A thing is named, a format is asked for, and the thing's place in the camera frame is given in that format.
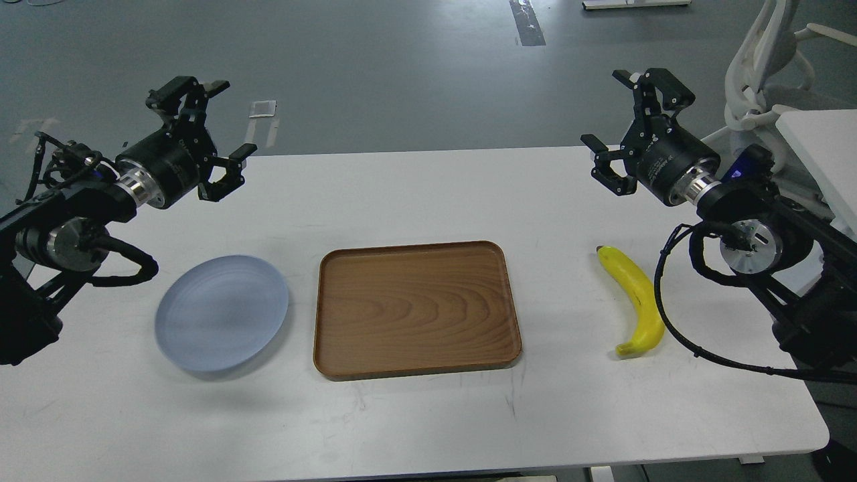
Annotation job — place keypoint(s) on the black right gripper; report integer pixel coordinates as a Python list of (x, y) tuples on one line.
[(656, 151)]

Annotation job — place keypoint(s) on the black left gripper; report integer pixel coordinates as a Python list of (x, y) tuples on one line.
[(180, 156)]

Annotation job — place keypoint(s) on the light blue plate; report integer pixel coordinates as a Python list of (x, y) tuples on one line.
[(221, 313)]

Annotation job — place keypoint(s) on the yellow banana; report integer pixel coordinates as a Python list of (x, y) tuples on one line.
[(639, 288)]

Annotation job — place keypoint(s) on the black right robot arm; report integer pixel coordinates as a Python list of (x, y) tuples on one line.
[(748, 235)]

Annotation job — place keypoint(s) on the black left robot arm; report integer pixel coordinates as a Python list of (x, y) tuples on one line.
[(56, 241)]

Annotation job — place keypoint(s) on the white board on floor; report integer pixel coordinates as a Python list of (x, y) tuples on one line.
[(629, 4)]

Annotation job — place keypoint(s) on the white office chair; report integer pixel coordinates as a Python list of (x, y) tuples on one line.
[(767, 77)]

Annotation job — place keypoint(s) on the white side table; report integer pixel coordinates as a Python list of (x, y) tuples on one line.
[(825, 141)]

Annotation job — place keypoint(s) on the brown wooden tray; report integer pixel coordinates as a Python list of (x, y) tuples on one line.
[(412, 310)]

